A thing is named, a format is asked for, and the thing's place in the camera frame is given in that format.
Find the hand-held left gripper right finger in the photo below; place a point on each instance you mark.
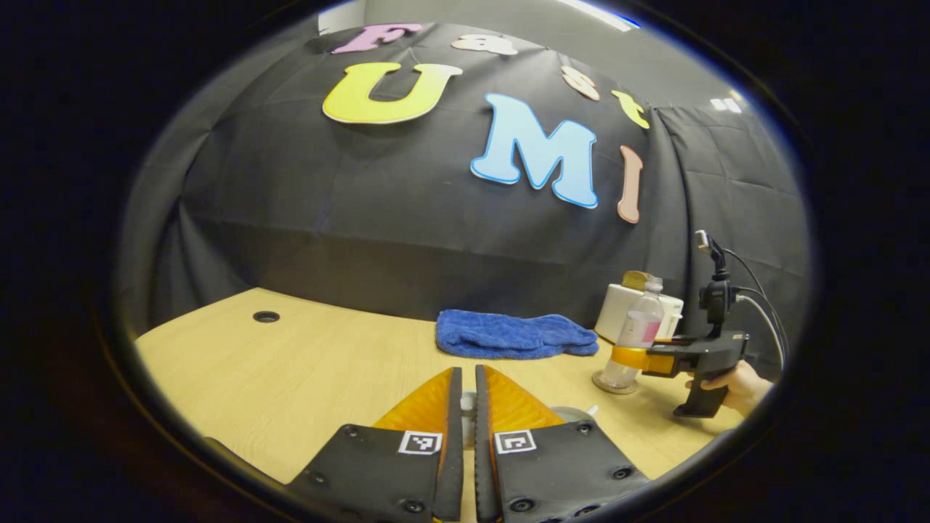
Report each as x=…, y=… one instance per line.
x=483, y=465

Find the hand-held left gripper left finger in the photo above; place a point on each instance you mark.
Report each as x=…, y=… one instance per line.
x=454, y=436

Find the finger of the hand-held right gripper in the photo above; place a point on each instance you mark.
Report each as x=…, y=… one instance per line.
x=661, y=362
x=676, y=340

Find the clear plastic water bottle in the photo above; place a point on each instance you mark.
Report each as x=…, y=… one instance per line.
x=638, y=327

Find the round wooden coaster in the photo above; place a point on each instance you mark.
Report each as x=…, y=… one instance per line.
x=596, y=383

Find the white toaster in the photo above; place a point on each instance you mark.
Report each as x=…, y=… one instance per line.
x=617, y=312

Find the brown bread slice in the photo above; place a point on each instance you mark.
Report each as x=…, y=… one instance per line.
x=647, y=280
x=631, y=280

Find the blue towel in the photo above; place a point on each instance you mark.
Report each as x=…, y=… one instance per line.
x=508, y=334

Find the small ceiling light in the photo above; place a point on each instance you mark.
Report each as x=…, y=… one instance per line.
x=726, y=105

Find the black backdrop cloth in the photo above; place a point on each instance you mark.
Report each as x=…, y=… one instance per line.
x=327, y=218

